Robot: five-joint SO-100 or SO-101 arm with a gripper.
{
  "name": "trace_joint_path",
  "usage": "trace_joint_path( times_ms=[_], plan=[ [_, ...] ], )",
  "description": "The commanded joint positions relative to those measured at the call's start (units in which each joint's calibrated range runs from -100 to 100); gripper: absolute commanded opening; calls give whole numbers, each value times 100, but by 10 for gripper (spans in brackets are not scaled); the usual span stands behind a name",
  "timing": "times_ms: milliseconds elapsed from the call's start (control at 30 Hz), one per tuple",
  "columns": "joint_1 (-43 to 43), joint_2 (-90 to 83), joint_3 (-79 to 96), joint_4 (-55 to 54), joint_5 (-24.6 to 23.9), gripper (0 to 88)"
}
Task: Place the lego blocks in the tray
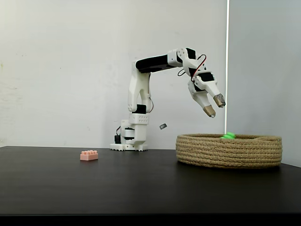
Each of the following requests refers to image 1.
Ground pink lego block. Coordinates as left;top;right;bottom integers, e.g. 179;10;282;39
79;150;99;161

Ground red black wrist cable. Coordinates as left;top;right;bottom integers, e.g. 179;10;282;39
177;54;207;82

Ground woven rope basket tray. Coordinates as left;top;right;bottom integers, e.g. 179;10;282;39
175;133;283;170

